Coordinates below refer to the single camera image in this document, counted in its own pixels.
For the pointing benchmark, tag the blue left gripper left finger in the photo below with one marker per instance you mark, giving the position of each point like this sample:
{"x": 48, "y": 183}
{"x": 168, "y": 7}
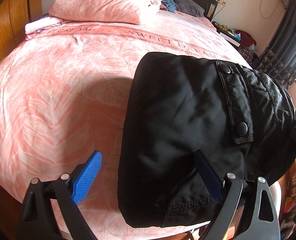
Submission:
{"x": 84, "y": 175}

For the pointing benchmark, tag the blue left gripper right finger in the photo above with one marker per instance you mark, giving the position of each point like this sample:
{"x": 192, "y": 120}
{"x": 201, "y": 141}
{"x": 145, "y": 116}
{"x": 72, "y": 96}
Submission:
{"x": 210, "y": 176}

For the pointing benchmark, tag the black padded pants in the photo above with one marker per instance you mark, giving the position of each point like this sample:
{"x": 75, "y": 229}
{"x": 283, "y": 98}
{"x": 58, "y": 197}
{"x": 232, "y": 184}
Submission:
{"x": 240, "y": 118}

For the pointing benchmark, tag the dark patterned curtain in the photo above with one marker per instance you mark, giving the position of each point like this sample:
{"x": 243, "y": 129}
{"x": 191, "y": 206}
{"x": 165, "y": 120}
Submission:
{"x": 279, "y": 58}

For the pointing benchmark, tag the pink bed cover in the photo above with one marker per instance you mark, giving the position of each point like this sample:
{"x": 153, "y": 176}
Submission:
{"x": 64, "y": 93}

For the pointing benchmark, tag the plaid cloth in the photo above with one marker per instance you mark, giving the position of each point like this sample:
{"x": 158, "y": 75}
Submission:
{"x": 248, "y": 55}

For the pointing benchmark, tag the red garment on nightstand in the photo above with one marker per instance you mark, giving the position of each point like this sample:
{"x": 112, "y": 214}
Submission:
{"x": 246, "y": 38}

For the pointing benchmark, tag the black nightstand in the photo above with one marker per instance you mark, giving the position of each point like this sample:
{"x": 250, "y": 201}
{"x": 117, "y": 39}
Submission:
{"x": 233, "y": 38}

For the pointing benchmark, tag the white pink folded towel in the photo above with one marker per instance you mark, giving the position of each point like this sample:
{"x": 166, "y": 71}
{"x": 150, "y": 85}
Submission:
{"x": 41, "y": 24}

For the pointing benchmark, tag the dark grey pillow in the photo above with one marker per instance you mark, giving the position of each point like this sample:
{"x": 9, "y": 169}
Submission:
{"x": 189, "y": 7}

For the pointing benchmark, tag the blue garment on bed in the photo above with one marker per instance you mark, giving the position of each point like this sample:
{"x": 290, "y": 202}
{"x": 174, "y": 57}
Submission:
{"x": 170, "y": 5}

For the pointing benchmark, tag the folded pink quilt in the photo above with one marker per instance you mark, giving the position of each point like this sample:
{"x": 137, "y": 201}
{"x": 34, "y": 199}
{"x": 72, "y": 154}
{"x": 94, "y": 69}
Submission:
{"x": 121, "y": 11}

